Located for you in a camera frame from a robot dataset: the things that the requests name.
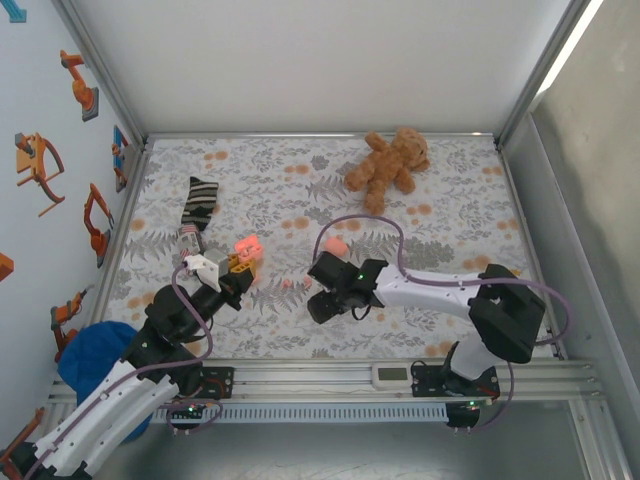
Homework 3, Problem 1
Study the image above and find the black white striped sock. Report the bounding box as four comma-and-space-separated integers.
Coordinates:
179, 175, 220, 234

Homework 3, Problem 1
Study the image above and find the blue cap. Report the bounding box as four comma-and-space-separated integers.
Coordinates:
57, 321, 154, 444

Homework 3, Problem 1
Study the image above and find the white digital timer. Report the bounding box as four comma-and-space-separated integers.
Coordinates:
370, 363, 415, 391

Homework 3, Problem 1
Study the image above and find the floral tablecloth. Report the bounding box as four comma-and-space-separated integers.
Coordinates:
107, 135, 556, 360

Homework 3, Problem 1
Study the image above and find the small controller board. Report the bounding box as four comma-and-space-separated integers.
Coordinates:
167, 399, 221, 421
446, 399, 484, 429

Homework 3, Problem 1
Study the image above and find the brown teddy bear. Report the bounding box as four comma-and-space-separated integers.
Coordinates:
343, 127, 432, 217

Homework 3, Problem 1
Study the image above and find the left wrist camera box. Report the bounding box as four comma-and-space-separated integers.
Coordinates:
182, 248, 232, 294

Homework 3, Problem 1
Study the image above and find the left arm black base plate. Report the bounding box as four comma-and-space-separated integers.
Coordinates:
197, 366, 236, 401

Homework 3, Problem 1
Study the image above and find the aluminium mounting rail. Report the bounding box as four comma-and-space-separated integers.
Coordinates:
47, 358, 609, 404

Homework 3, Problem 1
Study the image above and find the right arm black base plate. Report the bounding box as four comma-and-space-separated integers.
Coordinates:
409, 364, 501, 399

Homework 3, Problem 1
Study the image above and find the aluminium frame side bar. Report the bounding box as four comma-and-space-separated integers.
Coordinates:
79, 142, 154, 326
497, 142, 569, 361

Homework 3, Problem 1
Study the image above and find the white slotted cable duct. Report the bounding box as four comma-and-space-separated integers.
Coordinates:
149, 403, 449, 424

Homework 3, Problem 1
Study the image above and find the aluminium frame cross bar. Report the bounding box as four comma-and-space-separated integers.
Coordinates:
144, 131, 501, 142

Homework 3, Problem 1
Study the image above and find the blue orange robot wall sticker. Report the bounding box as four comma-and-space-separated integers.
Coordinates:
110, 124, 130, 194

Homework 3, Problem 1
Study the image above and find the orange gripper wall sticker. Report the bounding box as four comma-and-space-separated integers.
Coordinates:
13, 132, 66, 217

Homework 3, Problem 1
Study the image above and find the aluminium frame post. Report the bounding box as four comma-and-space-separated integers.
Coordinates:
51, 0, 151, 151
493, 0, 606, 151

